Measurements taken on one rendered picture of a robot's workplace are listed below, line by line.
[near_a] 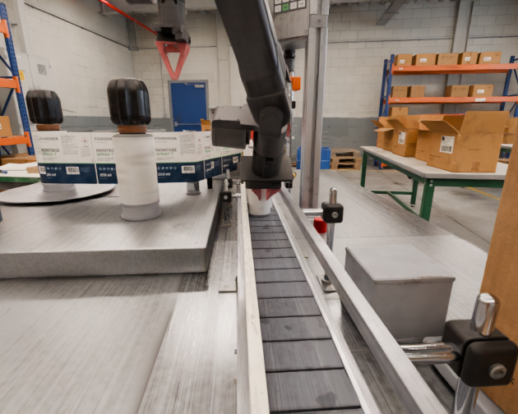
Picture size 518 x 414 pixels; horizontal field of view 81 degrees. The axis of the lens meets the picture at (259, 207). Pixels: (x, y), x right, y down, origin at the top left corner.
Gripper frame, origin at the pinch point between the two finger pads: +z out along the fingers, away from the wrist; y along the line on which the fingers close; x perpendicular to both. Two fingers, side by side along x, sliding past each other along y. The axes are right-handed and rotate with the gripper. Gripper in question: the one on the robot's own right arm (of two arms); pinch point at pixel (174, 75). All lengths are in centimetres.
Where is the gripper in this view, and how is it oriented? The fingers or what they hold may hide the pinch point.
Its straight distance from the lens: 77.6
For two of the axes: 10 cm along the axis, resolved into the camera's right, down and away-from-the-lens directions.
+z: -0.3, 9.6, 2.7
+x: 10.0, 0.1, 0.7
